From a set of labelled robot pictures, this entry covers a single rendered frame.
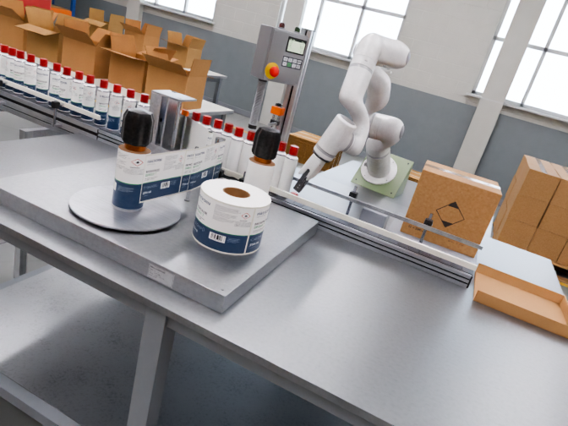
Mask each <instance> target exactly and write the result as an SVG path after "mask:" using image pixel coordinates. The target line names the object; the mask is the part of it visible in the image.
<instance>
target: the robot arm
mask: <svg viewBox="0 0 568 426"><path fill-rule="evenodd" d="M352 54H353V57H352V61H351V63H350V66H349V68H348V70H347V75H346V77H345V79H344V82H343V85H342V87H341V91H340V94H339V101H340V103H341V104H342V105H343V106H344V107H345V108H346V109H347V110H348V112H349V113H350V115H351V117H352V121H351V120H350V119H349V118H348V117H345V116H343V115H341V114H337V115H336V117H335V118H334V120H333V121H332V122H331V124H330V126H329V127H328V129H326V131H325V132H324V134H323V135H322V136H321V138H320V139H319V141H318V143H317V144H316V145H315V147H314V150H313V155H311V156H310V157H309V159H308V160H307V161H306V163H305V164H304V165H303V167H302V168H301V169H300V171H299V172H298V174H303V175H302V176H301V177H300V178H299V180H298V181H297V183H296V184H295V186H294V187H293V189H295V190H296V191H297V192H298V193H300V192H301V191H302V190H303V188H304V187H305V186H306V184H307V182H308V181H309V180H310V179H312V178H314V177H315V176H316V175H317V174H318V173H319V172H320V170H321V168H322V167H323V166H324V164H325V163H326V162H327V163H329V162H330V161H332V160H333V159H334V158H335V156H336V155H337V153H338V152H339V151H343V152H345V153H347V154H348V155H350V156H357V155H359V154H360V153H361V151H362V150H363V147H364V145H365V142H366V156H367V159H366V160H365V161H364V162H363V164H362V167H361V173H362V176H363V178H364V179H365V180H366V181H367V182H368V183H372V184H376V185H381V184H385V183H388V182H390V181H391V180H392V179H393V178H394V177H395V176H396V172H397V166H396V163H395V161H394V160H393V159H392V158H391V146H393V145H395V144H396V143H397V142H398V141H399V140H400V139H401V137H402V135H403V133H404V125H403V122H402V121H401V120H400V119H398V118H396V117H392V116H387V115H384V114H379V113H376V112H377V111H379V110H381V109H382V108H384V107H385V106H386V104H387V103H388V101H389V99H390V93H391V80H390V78H389V76H388V75H387V74H386V72H385V71H384V70H383V69H382V68H391V69H399V68H404V67H405V66H406V65H407V63H408V62H409V59H410V54H411V53H410V50H409V48H408V47H407V45H406V44H404V43H403V42H401V41H398V40H395V39H392V38H389V37H386V36H383V35H379V34H377V33H374V32H373V33H368V34H367V35H365V36H364V37H363V38H362V39H361V40H360V41H359V42H358V43H357V44H356V46H355V47H354V49H353V53H352ZM381 67H382V68H381ZM366 90H367V98H366V102H365V104H363V97H364V94H365V92H366ZM367 138H368V139H367ZM366 139H367V141H366Z"/></svg>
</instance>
